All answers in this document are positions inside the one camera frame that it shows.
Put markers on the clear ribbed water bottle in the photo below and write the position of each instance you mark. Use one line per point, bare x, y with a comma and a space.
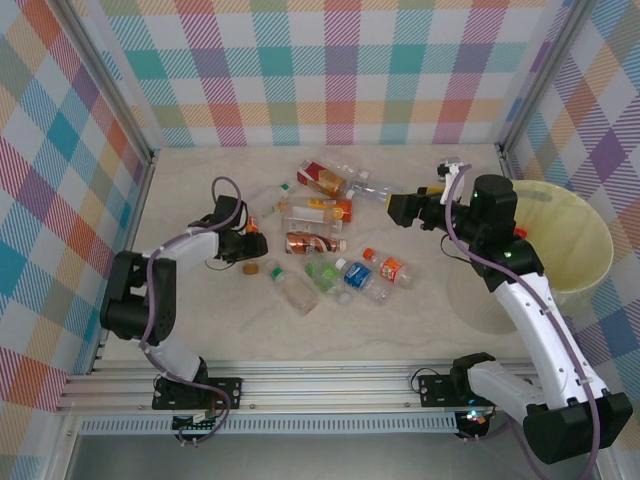
375, 191

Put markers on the brown bottle cap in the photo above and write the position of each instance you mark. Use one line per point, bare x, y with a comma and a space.
251, 269

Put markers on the aluminium side beam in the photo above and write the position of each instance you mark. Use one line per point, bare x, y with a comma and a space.
131, 225
505, 155

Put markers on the blue label water bottle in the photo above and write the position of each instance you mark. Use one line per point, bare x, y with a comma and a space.
357, 276

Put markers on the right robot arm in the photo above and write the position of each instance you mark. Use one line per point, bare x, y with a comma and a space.
540, 325

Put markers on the orange juice label bottle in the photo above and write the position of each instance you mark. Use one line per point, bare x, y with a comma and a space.
340, 207

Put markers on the red cap bottle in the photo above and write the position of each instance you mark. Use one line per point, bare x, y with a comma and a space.
521, 231

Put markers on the red label juice bottle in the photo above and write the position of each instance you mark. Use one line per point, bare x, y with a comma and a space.
312, 175

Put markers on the copper brown label bottle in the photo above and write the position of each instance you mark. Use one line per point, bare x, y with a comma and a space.
310, 243

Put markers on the clear unlabelled plastic bottle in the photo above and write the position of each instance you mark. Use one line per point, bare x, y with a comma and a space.
345, 165

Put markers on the orange label orange cap bottle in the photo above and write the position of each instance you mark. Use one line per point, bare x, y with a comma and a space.
389, 270

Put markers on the small control circuit board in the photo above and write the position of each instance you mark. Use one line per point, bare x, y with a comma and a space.
195, 422
475, 420

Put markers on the grey metal base panel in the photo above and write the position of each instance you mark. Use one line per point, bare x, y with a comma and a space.
325, 457

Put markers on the pale yellow plastic bin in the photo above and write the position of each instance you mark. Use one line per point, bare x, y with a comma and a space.
575, 240

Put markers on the green label bottle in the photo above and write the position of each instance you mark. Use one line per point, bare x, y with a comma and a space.
328, 274

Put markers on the white label clear bottle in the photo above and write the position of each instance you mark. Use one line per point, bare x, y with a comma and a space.
310, 221

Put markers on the green cap clear bottle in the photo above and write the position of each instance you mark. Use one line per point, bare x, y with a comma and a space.
272, 202

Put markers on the orange cap small bottle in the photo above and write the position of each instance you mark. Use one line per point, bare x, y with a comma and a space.
253, 225

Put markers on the aluminium frame post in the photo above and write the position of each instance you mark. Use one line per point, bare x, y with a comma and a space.
541, 75
111, 75

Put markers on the green cap beige bottle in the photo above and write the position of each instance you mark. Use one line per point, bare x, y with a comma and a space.
297, 295

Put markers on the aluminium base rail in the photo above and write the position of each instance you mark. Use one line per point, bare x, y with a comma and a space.
325, 387

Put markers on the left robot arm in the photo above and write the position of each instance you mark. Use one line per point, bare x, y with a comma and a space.
185, 247

